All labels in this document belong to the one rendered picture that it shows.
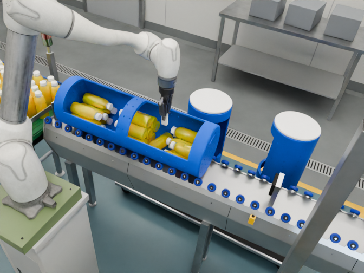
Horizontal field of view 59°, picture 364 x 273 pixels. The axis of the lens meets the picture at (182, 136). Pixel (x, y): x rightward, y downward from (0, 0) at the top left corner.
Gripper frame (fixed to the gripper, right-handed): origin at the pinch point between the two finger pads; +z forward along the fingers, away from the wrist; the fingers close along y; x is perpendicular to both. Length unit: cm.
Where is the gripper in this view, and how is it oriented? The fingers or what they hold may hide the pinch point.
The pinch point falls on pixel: (164, 118)
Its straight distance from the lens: 163.2
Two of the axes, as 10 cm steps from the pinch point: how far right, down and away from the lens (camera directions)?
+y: 4.3, -5.6, 7.1
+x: -9.0, -3.4, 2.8
